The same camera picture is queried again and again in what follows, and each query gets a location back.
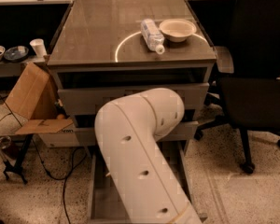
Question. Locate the black office chair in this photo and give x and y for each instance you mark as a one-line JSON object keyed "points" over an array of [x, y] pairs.
{"points": [[248, 83]]}

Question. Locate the grey drawer cabinet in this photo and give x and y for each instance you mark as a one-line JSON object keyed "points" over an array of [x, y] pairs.
{"points": [[104, 35]]}

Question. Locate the blue patterned bowl right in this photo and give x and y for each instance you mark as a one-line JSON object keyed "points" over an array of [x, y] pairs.
{"points": [[16, 54]]}

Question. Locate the low grey shelf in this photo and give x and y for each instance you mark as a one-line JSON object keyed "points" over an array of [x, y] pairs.
{"points": [[10, 69]]}

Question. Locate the grey middle drawer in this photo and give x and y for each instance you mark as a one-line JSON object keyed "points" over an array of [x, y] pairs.
{"points": [[184, 131]]}

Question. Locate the black tripod stand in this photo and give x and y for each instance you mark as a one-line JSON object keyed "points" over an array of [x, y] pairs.
{"points": [[13, 153]]}

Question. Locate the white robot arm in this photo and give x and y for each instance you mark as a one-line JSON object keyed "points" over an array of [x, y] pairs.
{"points": [[127, 130]]}

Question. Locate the clear plastic water bottle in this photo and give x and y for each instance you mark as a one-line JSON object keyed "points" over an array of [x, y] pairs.
{"points": [[152, 35]]}

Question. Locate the open cardboard box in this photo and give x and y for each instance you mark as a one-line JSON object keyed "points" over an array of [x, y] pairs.
{"points": [[33, 97]]}

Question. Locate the grey top drawer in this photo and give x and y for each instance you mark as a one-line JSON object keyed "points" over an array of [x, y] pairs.
{"points": [[83, 93]]}

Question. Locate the white box on floor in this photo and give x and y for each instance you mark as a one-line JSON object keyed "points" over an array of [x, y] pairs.
{"points": [[66, 137]]}

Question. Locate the beige paper bowl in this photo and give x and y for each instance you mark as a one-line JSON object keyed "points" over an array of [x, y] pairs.
{"points": [[177, 30]]}

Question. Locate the white paper cup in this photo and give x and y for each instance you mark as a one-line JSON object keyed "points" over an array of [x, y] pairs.
{"points": [[38, 47]]}

